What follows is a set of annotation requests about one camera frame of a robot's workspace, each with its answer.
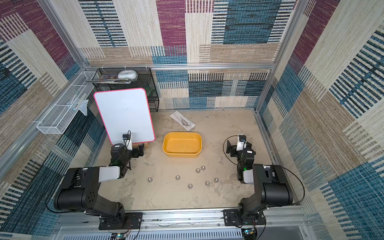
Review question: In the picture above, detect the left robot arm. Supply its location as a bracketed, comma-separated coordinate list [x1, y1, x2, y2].
[54, 144, 145, 231]

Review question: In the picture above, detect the clear packet with card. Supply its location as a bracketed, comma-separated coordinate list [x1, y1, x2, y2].
[170, 111, 196, 132]

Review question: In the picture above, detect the yellow plastic storage box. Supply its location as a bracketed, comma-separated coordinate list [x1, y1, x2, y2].
[163, 132, 203, 158]

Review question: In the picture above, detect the white wire wall basket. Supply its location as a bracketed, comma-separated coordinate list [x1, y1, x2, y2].
[37, 71, 95, 135]

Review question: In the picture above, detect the magazine on shelf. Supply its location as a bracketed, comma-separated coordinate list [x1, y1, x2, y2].
[86, 75, 132, 84]

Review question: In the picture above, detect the black wire shelf rack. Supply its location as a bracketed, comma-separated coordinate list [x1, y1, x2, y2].
[91, 68, 160, 112]

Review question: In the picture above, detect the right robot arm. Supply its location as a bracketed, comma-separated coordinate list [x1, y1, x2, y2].
[223, 140, 293, 228]

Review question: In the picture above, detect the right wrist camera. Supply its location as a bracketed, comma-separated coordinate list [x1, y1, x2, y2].
[237, 135, 247, 151]

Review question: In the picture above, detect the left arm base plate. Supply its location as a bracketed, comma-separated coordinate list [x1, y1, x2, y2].
[99, 212, 143, 231]

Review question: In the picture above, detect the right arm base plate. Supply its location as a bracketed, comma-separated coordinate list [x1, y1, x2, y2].
[223, 209, 266, 227]

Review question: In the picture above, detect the pink framed whiteboard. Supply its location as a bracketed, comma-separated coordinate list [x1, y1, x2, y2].
[94, 88, 156, 145]

